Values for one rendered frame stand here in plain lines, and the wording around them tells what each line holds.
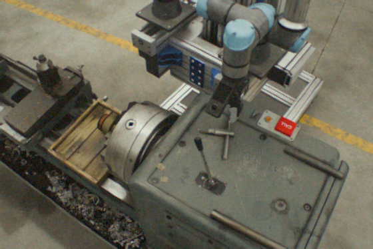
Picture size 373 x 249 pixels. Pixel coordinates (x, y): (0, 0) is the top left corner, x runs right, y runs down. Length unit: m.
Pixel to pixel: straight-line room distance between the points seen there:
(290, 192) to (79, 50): 2.75
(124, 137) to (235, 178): 0.40
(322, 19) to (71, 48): 2.59
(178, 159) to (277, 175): 0.31
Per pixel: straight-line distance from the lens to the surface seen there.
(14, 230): 2.59
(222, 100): 0.99
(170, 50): 1.76
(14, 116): 1.74
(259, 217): 1.03
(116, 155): 1.22
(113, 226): 1.74
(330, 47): 3.65
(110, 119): 1.38
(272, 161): 1.12
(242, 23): 0.91
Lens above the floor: 2.19
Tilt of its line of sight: 54 degrees down
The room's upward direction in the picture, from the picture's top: 1 degrees counter-clockwise
